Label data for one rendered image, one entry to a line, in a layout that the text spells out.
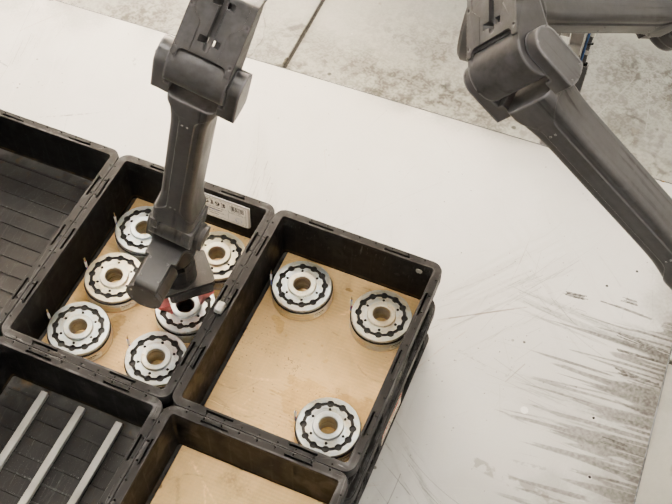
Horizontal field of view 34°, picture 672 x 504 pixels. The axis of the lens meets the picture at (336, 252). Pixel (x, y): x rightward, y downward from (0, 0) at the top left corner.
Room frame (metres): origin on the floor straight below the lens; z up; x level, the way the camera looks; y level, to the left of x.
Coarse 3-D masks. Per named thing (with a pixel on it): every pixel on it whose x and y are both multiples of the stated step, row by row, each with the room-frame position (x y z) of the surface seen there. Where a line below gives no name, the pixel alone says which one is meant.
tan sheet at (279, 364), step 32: (288, 256) 1.08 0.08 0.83; (352, 288) 1.02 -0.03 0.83; (384, 288) 1.02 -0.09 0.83; (256, 320) 0.95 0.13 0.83; (288, 320) 0.95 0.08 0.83; (320, 320) 0.95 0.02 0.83; (384, 320) 0.95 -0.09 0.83; (256, 352) 0.88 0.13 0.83; (288, 352) 0.89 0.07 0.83; (320, 352) 0.89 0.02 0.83; (352, 352) 0.89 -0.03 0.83; (384, 352) 0.89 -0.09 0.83; (224, 384) 0.82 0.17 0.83; (256, 384) 0.82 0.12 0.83; (288, 384) 0.83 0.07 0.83; (320, 384) 0.83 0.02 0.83; (352, 384) 0.83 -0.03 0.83; (256, 416) 0.77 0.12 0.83; (288, 416) 0.77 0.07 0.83
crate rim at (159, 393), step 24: (120, 168) 1.18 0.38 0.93; (144, 168) 1.19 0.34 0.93; (96, 192) 1.13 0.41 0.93; (216, 192) 1.14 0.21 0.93; (264, 216) 1.09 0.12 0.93; (48, 264) 0.98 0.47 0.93; (240, 264) 0.99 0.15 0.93; (24, 336) 0.84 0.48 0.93; (72, 360) 0.80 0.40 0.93; (144, 384) 0.77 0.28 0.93; (168, 384) 0.77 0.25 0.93
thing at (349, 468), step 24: (288, 216) 1.09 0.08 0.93; (264, 240) 1.04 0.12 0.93; (360, 240) 1.05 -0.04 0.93; (432, 264) 1.00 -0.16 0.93; (240, 288) 0.94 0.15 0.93; (432, 288) 0.96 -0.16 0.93; (408, 336) 0.87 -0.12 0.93; (192, 360) 0.81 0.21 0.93; (384, 384) 0.78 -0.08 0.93; (192, 408) 0.73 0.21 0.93; (384, 408) 0.75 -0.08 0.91; (264, 432) 0.69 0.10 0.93; (312, 456) 0.66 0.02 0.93; (360, 456) 0.66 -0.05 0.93
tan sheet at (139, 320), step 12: (144, 204) 1.18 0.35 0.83; (216, 228) 1.13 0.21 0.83; (108, 252) 1.07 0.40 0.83; (84, 288) 1.00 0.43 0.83; (72, 300) 0.97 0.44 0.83; (84, 300) 0.97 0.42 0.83; (108, 312) 0.95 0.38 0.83; (120, 312) 0.95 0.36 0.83; (132, 312) 0.95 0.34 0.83; (144, 312) 0.95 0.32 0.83; (120, 324) 0.93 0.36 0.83; (132, 324) 0.93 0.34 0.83; (144, 324) 0.93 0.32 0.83; (156, 324) 0.93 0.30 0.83; (120, 336) 0.91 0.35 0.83; (132, 336) 0.91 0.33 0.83; (120, 348) 0.88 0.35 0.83; (96, 360) 0.86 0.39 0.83; (108, 360) 0.86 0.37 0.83; (120, 360) 0.86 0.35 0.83; (156, 360) 0.86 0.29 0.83; (120, 372) 0.84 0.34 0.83
